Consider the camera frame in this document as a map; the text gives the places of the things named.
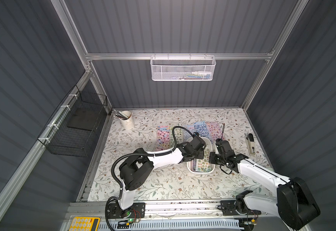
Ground white plastic storage tray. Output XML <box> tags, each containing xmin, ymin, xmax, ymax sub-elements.
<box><xmin>186</xmin><ymin>137</ymin><xmax>215</xmax><ymax>175</ymax></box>

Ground pink 3D sticker sheet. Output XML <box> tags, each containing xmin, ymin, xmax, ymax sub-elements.
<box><xmin>206</xmin><ymin>122</ymin><xmax>226</xmax><ymax>144</ymax></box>

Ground white green owl sticker sheet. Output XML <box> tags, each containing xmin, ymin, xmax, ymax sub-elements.
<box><xmin>193</xmin><ymin>150</ymin><xmax>213</xmax><ymax>173</ymax></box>

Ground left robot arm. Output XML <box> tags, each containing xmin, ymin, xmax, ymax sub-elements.
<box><xmin>111</xmin><ymin>134</ymin><xmax>207</xmax><ymax>210</ymax></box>

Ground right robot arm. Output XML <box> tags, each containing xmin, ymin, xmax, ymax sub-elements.
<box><xmin>209</xmin><ymin>139</ymin><xmax>321</xmax><ymax>230</ymax></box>

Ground black white handheld device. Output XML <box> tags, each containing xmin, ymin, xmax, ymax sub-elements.
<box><xmin>246</xmin><ymin>133</ymin><xmax>256</xmax><ymax>155</ymax></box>

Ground cream metal pen bucket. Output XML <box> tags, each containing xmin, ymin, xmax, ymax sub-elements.
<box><xmin>120</xmin><ymin>111</ymin><xmax>134</xmax><ymax>130</ymax></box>

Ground items in white basket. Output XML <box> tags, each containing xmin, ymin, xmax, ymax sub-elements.
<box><xmin>171</xmin><ymin>71</ymin><xmax>213</xmax><ymax>80</ymax></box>

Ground yellow calculator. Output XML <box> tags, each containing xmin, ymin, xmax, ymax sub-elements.
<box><xmin>68</xmin><ymin>217</ymin><xmax>101</xmax><ymax>231</ymax></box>

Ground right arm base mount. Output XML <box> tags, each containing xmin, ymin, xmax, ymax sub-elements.
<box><xmin>217</xmin><ymin>200</ymin><xmax>261</xmax><ymax>217</ymax></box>

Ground white slotted cable duct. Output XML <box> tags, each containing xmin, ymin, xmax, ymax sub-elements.
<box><xmin>113</xmin><ymin>218</ymin><xmax>245</xmax><ymax>231</ymax></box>

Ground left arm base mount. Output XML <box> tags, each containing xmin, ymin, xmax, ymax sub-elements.
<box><xmin>106</xmin><ymin>202</ymin><xmax>146</xmax><ymax>219</ymax></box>

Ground white wire wall basket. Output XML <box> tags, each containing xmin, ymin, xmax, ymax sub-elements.
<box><xmin>150</xmin><ymin>56</ymin><xmax>216</xmax><ymax>81</ymax></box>

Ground black corrugated cable hose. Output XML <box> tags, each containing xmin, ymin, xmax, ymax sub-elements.
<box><xmin>104</xmin><ymin>126</ymin><xmax>196</xmax><ymax>231</ymax></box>

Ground black wire wall basket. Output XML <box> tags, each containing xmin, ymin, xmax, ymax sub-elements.
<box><xmin>38</xmin><ymin>87</ymin><xmax>108</xmax><ymax>157</ymax></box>

